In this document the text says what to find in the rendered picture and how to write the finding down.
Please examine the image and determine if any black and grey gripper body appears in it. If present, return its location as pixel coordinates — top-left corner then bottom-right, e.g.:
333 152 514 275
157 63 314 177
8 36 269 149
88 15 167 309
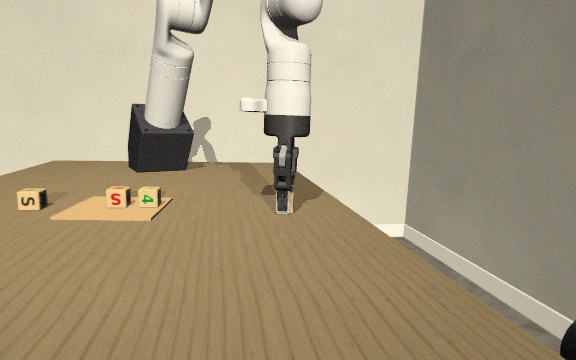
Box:
264 114 311 156

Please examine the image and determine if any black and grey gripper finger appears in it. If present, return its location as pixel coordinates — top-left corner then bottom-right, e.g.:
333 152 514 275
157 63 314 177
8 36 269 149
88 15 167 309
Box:
273 145 298 214
280 147 299 185

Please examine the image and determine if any tan square mat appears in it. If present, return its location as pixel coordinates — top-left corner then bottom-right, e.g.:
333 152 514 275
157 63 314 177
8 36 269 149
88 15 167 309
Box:
51 196 173 221

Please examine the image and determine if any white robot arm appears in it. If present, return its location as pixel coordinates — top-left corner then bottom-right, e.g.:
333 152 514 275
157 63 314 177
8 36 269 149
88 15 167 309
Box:
144 0 323 129

